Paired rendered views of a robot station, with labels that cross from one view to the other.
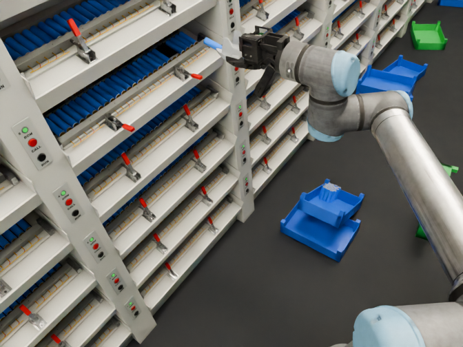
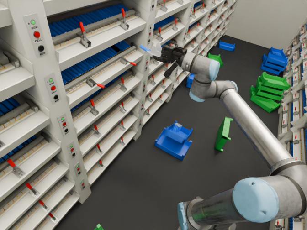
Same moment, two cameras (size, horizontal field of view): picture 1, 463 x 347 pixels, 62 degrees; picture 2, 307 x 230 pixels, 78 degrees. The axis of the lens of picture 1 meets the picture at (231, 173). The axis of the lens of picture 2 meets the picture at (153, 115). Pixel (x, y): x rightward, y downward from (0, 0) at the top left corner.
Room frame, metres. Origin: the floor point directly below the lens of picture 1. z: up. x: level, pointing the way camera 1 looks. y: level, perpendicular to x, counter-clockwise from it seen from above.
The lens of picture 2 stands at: (0.04, 0.22, 1.47)
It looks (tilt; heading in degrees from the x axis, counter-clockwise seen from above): 44 degrees down; 341
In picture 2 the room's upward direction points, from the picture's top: 10 degrees clockwise
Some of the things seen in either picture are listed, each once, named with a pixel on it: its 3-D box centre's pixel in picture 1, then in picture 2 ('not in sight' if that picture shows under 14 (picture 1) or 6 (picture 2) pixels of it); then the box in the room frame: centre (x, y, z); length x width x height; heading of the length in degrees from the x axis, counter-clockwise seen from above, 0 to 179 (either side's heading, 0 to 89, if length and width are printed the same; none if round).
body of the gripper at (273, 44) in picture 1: (266, 51); (173, 55); (0.87, -0.12, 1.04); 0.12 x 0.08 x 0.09; 47
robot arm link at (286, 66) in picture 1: (294, 62); (188, 62); (0.81, -0.18, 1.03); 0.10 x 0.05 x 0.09; 137
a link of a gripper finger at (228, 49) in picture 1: (227, 48); (153, 51); (0.93, -0.03, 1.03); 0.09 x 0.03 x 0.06; 52
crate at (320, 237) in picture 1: (319, 226); (172, 143); (1.03, -0.37, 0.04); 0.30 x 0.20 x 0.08; 48
